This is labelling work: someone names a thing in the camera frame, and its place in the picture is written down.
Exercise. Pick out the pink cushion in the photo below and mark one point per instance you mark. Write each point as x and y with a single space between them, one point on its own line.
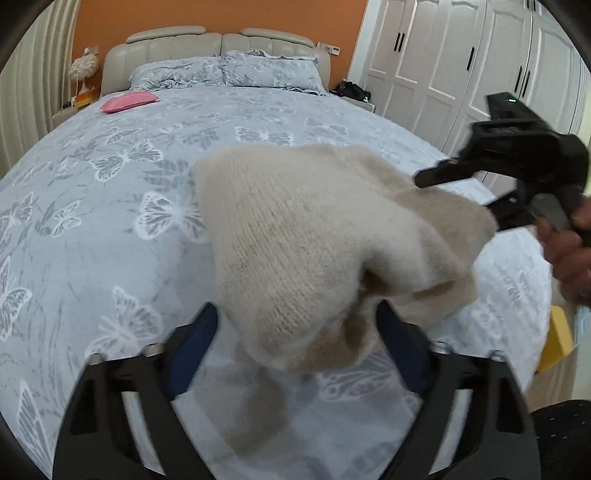
129 101

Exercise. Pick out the person's right hand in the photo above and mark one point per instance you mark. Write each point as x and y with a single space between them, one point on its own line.
570 263

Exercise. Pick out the white feather table lamp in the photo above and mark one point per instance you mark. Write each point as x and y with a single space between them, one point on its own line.
84 67

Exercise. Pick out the person's dark dotted clothing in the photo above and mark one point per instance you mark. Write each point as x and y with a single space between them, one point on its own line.
563 443

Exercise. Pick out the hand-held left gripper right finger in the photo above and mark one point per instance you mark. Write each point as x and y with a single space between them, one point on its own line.
401 350

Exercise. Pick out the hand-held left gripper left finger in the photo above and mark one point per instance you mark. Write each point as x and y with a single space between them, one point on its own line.
196 346

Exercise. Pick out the beige knit sweater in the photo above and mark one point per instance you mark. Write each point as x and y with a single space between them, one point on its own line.
300 230

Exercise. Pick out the grey butterfly print bedspread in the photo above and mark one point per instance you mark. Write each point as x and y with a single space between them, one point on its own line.
92 230

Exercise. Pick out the white wall switch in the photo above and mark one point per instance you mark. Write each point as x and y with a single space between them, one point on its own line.
330 47

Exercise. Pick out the white nightstand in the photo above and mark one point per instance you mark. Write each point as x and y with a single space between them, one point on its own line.
69 115

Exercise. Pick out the grey butterfly print pillow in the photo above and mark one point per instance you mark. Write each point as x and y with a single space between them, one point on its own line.
180 74
272 71

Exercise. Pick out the white wardrobe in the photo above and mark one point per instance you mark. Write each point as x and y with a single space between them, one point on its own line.
438 55

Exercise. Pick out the orange box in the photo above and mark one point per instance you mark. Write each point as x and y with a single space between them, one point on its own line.
87 98

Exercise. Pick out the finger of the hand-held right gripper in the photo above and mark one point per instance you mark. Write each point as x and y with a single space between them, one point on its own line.
512 212
438 173

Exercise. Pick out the beige leather headboard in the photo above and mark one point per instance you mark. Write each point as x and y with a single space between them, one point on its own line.
184 44

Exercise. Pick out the beige curtain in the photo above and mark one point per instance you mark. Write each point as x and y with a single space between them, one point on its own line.
32 92

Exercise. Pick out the dark bundle on nightstand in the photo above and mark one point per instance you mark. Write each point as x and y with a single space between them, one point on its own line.
353 91

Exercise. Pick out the yellow box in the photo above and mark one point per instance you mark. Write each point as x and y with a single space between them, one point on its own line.
556 341

